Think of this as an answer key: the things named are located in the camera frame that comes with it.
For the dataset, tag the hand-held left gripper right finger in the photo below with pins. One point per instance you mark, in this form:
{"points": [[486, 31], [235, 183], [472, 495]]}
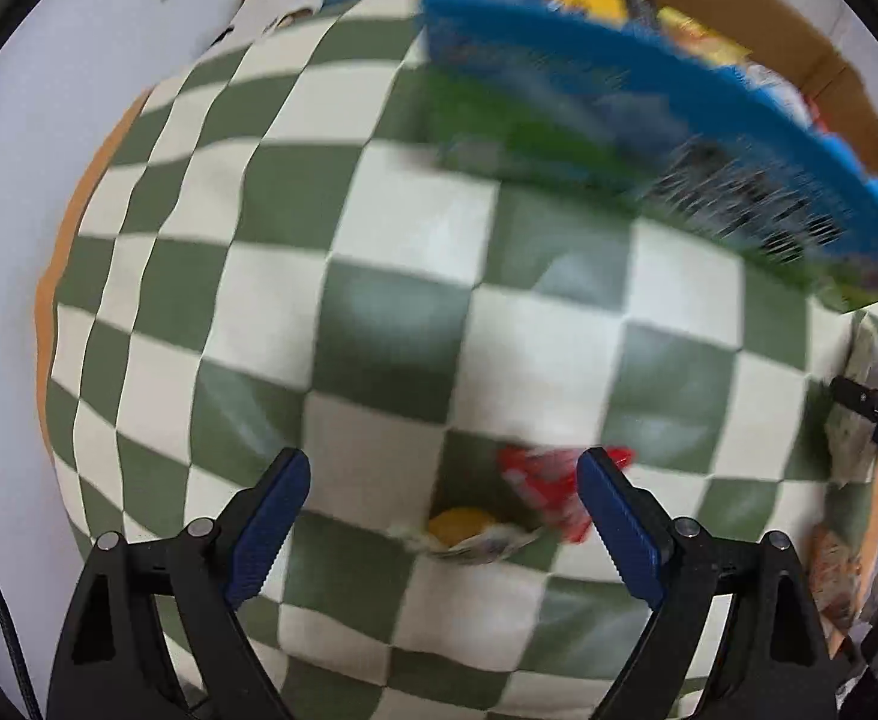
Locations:
{"points": [[622, 532]]}

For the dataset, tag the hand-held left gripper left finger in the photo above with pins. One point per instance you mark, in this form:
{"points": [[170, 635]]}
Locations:
{"points": [[266, 532]]}

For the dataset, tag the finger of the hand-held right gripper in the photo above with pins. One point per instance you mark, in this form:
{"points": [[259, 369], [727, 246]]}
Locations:
{"points": [[855, 396]]}

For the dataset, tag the beige panda snack packet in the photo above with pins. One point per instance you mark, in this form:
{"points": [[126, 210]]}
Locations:
{"points": [[866, 352]]}

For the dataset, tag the red triangular snack packet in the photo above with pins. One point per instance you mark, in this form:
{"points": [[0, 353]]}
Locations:
{"points": [[540, 480]]}

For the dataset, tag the orange panda snack packet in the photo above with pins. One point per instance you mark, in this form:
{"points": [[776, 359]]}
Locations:
{"points": [[832, 577]]}

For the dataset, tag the silver snack packet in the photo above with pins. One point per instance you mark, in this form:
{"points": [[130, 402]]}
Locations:
{"points": [[776, 90]]}

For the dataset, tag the yellow egg biscuit packet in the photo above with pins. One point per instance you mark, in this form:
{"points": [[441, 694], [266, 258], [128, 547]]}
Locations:
{"points": [[705, 34]]}

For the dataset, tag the cardboard box blue print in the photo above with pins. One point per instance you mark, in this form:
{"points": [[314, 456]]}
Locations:
{"points": [[559, 52]]}

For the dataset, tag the green white checkered mat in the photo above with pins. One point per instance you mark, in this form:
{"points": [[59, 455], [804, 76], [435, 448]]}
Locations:
{"points": [[379, 330]]}

